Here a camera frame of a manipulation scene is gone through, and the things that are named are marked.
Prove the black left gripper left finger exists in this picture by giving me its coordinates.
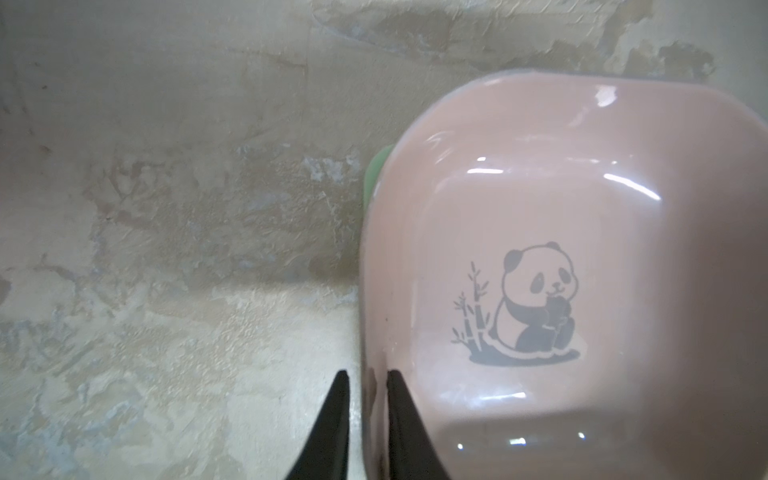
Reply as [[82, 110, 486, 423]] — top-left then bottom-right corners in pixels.
[[286, 370, 350, 480]]

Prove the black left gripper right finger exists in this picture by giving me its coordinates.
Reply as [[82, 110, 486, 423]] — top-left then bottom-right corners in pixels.
[[387, 370, 449, 480]]

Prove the pink panda bowl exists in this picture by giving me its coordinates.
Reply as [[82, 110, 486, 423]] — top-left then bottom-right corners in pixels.
[[360, 72, 767, 479]]

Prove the green electronic scale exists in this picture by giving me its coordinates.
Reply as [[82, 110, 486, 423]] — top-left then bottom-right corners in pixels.
[[363, 145, 394, 215]]

